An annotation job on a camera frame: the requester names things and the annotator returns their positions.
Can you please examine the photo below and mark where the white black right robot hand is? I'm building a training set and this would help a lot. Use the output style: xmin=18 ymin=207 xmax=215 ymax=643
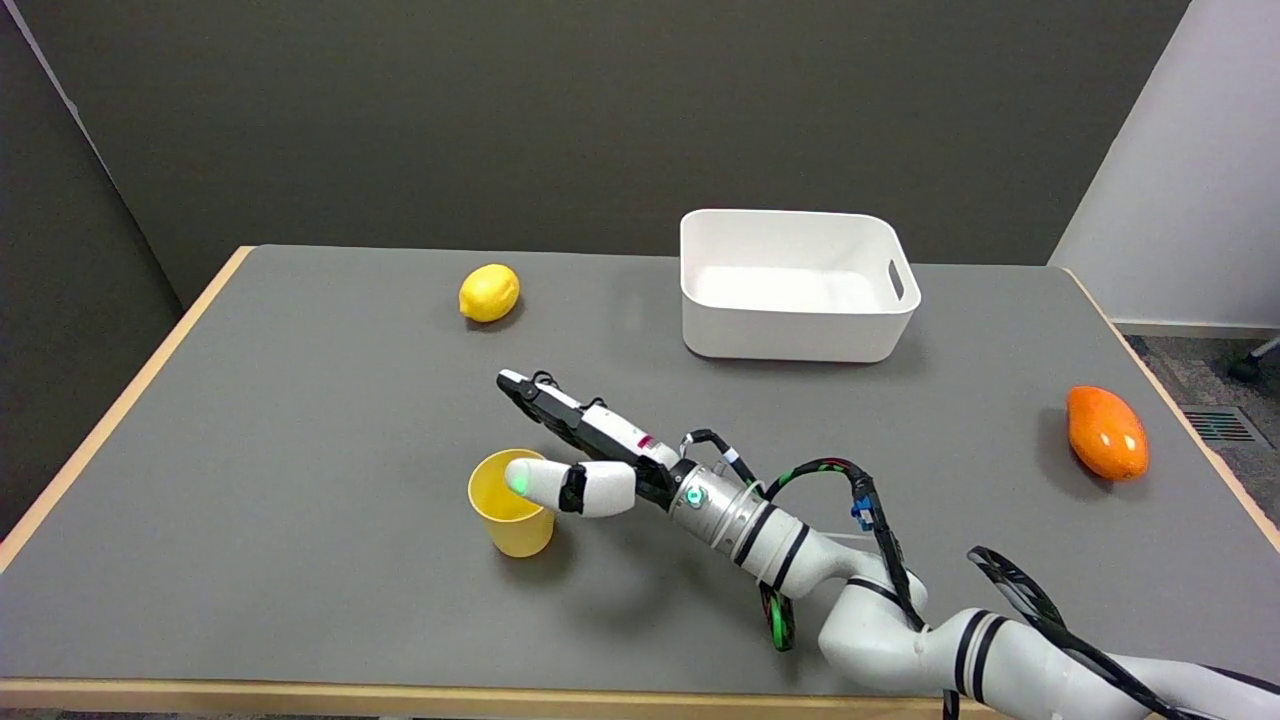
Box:
xmin=496 ymin=368 xmax=693 ymax=519

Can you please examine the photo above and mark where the yellow plastic cup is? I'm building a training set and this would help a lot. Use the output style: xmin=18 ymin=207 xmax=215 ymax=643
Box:
xmin=467 ymin=449 xmax=558 ymax=559

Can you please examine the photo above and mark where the yellow lemon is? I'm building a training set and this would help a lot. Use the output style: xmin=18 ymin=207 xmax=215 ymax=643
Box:
xmin=458 ymin=263 xmax=522 ymax=324

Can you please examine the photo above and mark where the white plastic storage bin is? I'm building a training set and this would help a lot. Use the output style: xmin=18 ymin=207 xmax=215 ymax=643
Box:
xmin=680 ymin=208 xmax=922 ymax=364

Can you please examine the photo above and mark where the orange mango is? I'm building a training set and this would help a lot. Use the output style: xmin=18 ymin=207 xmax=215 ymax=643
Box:
xmin=1066 ymin=385 xmax=1151 ymax=482

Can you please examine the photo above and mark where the floor vent grille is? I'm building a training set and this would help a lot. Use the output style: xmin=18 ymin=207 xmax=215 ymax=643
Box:
xmin=1180 ymin=405 xmax=1263 ymax=447

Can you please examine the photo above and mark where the black chair caster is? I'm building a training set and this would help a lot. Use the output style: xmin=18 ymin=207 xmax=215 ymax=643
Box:
xmin=1228 ymin=335 xmax=1280 ymax=385

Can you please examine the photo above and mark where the thin black cable white tag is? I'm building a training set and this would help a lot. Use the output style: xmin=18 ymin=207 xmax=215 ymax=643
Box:
xmin=679 ymin=429 xmax=748 ymax=478

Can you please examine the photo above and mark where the green black braided cable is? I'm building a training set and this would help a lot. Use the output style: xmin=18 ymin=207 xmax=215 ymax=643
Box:
xmin=757 ymin=583 xmax=799 ymax=654

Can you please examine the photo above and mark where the black cable with blue connector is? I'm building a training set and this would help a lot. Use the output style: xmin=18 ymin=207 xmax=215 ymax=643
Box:
xmin=764 ymin=457 xmax=928 ymax=634

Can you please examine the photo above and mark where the thick black cable bundle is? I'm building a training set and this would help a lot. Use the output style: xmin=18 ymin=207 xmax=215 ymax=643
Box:
xmin=967 ymin=545 xmax=1233 ymax=720

